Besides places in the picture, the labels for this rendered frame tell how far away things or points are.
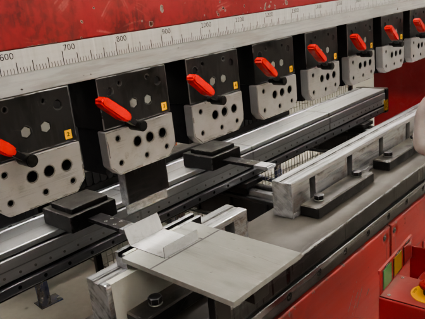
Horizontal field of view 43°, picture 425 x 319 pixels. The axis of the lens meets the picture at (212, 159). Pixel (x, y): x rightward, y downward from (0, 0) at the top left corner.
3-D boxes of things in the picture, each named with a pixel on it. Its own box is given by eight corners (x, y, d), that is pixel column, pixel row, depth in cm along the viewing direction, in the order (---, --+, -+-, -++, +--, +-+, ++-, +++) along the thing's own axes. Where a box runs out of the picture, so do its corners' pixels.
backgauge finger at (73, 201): (117, 251, 101) (113, 227, 100) (44, 223, 118) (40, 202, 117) (163, 228, 109) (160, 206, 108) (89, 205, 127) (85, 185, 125)
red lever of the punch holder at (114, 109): (106, 94, 80) (149, 123, 87) (90, 93, 83) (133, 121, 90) (102, 105, 80) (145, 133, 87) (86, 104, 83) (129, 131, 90)
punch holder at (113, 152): (112, 178, 88) (96, 78, 83) (83, 171, 94) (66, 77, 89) (177, 153, 98) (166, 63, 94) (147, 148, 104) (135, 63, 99)
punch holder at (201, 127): (195, 145, 102) (186, 59, 97) (166, 141, 108) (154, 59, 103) (245, 127, 112) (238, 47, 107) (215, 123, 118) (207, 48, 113)
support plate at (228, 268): (234, 308, 78) (233, 302, 78) (122, 262, 96) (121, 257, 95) (301, 257, 91) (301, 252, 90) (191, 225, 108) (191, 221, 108)
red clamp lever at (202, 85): (197, 72, 94) (228, 98, 101) (181, 71, 97) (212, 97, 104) (194, 81, 94) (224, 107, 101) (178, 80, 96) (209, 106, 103)
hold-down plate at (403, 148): (389, 171, 160) (389, 161, 159) (372, 168, 163) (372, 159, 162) (428, 145, 180) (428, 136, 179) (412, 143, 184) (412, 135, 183)
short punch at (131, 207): (131, 216, 97) (123, 166, 94) (124, 214, 98) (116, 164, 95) (170, 197, 104) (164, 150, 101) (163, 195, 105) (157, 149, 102)
